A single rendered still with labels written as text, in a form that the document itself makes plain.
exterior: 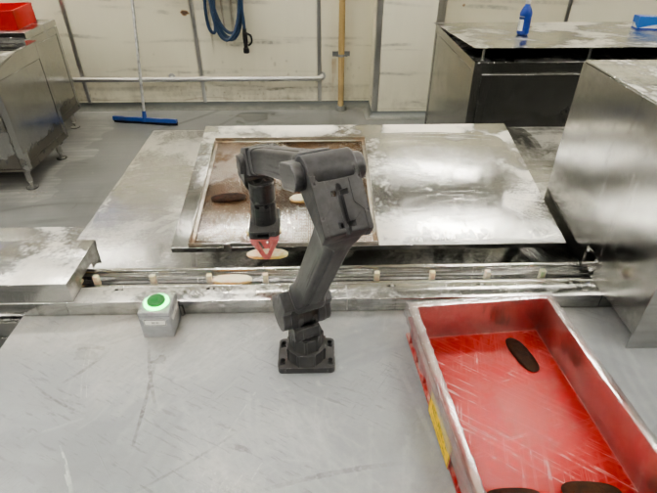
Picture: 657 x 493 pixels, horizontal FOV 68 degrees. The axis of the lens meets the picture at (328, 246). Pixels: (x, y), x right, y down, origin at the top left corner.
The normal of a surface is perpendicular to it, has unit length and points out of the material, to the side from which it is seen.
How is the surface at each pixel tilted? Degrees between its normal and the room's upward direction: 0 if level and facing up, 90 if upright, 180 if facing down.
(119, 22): 90
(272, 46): 90
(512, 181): 10
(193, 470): 0
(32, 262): 0
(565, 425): 0
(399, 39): 90
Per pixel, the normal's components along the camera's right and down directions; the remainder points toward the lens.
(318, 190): 0.32, -0.10
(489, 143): 0.00, -0.70
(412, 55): 0.03, 0.58
